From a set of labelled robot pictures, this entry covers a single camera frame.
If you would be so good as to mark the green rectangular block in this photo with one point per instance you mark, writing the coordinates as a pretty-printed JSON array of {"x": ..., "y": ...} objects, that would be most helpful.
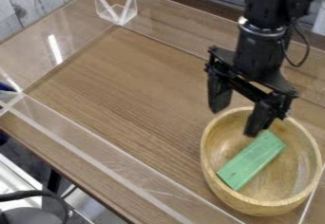
[{"x": 246, "y": 164}]

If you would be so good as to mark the brown wooden bowl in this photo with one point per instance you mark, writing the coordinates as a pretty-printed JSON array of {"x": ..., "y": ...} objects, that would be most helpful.
[{"x": 283, "y": 183}]

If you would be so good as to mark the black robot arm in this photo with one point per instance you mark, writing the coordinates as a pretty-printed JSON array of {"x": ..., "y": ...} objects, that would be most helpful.
[{"x": 273, "y": 14}]

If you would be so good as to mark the clear acrylic corner bracket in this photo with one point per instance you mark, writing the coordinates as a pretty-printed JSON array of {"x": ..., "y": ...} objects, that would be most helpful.
[{"x": 117, "y": 14}]

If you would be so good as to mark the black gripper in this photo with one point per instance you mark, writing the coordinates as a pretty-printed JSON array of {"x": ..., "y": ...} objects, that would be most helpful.
[{"x": 250, "y": 71}]

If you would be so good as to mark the clear acrylic barrier wall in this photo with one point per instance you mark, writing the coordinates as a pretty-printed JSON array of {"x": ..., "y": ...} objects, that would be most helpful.
[{"x": 107, "y": 102}]

